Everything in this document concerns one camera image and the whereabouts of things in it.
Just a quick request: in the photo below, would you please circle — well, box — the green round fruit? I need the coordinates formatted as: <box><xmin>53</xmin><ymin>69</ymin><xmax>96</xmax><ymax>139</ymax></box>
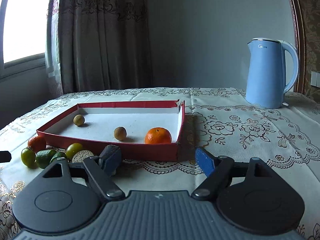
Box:
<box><xmin>21</xmin><ymin>147</ymin><xmax>36</xmax><ymax>168</ymax></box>
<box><xmin>65</xmin><ymin>143</ymin><xmax>83</xmax><ymax>160</ymax></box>

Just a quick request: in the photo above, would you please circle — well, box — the dark sugarcane piece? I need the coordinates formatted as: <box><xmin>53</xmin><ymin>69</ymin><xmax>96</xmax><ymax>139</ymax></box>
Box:
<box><xmin>72</xmin><ymin>150</ymin><xmax>94</xmax><ymax>163</ymax></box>

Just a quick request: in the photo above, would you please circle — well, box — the orange tangerine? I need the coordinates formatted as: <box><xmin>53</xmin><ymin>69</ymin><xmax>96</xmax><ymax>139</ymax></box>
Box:
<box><xmin>28</xmin><ymin>136</ymin><xmax>47</xmax><ymax>153</ymax></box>
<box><xmin>144</xmin><ymin>127</ymin><xmax>172</xmax><ymax>145</ymax></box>

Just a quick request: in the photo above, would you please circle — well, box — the brown longan fruit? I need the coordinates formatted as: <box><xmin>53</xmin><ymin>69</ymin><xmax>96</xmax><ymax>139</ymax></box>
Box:
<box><xmin>73</xmin><ymin>114</ymin><xmax>85</xmax><ymax>127</ymax></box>
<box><xmin>113</xmin><ymin>127</ymin><xmax>127</xmax><ymax>141</ymax></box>

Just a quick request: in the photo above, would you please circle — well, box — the green cucumber piece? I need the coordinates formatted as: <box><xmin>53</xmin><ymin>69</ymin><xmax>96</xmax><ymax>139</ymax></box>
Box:
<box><xmin>36</xmin><ymin>149</ymin><xmax>56</xmax><ymax>169</ymax></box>
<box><xmin>50</xmin><ymin>151</ymin><xmax>68</xmax><ymax>164</ymax></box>

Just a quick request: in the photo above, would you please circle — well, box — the floral white tablecloth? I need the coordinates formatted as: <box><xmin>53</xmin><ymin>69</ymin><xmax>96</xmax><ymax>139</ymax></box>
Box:
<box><xmin>1</xmin><ymin>88</ymin><xmax>319</xmax><ymax>239</ymax></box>

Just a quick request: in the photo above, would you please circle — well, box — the red cardboard tray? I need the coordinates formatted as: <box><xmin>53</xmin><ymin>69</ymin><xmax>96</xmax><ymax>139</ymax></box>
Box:
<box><xmin>37</xmin><ymin>100</ymin><xmax>185</xmax><ymax>161</ymax></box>

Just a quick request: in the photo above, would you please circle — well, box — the light blue electric kettle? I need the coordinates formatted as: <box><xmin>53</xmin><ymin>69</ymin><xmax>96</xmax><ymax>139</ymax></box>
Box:
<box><xmin>245</xmin><ymin>37</ymin><xmax>299</xmax><ymax>109</ymax></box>

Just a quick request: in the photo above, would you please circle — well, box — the brown patterned curtain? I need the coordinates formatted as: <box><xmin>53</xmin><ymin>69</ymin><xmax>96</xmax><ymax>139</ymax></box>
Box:
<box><xmin>45</xmin><ymin>0</ymin><xmax>152</xmax><ymax>97</ymax></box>

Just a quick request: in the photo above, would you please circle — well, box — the window frame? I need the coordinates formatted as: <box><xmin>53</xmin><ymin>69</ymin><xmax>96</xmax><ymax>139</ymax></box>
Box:
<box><xmin>1</xmin><ymin>0</ymin><xmax>49</xmax><ymax>78</ymax></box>

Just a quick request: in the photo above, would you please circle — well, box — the white wall switch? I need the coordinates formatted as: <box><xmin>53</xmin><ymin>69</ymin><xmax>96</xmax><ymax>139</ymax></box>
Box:
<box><xmin>310</xmin><ymin>72</ymin><xmax>320</xmax><ymax>88</ymax></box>

